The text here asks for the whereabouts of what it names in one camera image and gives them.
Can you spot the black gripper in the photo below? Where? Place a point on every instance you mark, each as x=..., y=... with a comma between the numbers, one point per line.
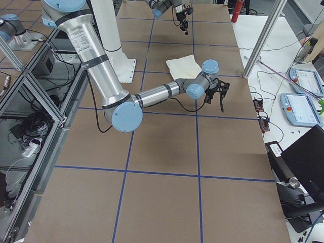
x=180, y=16
x=210, y=94

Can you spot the cream long-sleeve cat shirt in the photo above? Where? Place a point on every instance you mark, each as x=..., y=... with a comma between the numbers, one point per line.
x=185, y=67

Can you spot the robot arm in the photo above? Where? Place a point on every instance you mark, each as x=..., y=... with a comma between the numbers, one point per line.
x=180, y=9
x=92, y=29

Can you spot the red cylinder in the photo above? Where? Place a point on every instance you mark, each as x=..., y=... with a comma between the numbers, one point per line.
x=237, y=10

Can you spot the black device with label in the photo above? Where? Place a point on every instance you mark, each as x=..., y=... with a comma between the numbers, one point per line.
x=278, y=165

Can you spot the near blue teach pendant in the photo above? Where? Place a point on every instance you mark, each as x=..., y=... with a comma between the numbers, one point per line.
x=300, y=110

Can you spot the blue teach pendant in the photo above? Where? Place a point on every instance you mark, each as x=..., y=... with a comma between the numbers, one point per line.
x=307, y=79
x=300, y=110

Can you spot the far blue teach pendant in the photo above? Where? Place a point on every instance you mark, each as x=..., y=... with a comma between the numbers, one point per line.
x=307, y=79

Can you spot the black laptop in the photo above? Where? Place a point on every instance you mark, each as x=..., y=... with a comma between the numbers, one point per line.
x=305, y=160

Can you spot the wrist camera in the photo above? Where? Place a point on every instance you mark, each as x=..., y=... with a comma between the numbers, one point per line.
x=188, y=10
x=222, y=88

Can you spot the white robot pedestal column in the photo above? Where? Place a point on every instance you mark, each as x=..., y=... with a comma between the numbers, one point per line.
x=105, y=16

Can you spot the grey aluminium profile post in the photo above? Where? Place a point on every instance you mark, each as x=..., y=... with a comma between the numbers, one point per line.
x=264, y=35

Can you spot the aluminium frame rack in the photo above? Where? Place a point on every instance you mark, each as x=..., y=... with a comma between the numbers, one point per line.
x=36, y=113

